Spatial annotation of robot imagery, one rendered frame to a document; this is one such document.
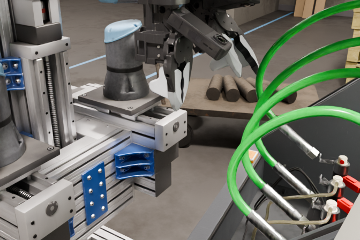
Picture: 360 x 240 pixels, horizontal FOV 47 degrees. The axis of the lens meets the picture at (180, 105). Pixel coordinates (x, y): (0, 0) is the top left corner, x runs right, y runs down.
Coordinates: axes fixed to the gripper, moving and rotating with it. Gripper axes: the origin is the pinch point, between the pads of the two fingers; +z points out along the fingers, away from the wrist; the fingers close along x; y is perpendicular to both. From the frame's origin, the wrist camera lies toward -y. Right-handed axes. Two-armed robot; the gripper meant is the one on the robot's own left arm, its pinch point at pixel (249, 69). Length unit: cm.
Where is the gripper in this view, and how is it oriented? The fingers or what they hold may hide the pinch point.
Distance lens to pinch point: 83.3
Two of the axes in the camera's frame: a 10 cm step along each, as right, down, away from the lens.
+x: -6.0, 0.9, -7.9
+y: -6.7, 4.9, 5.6
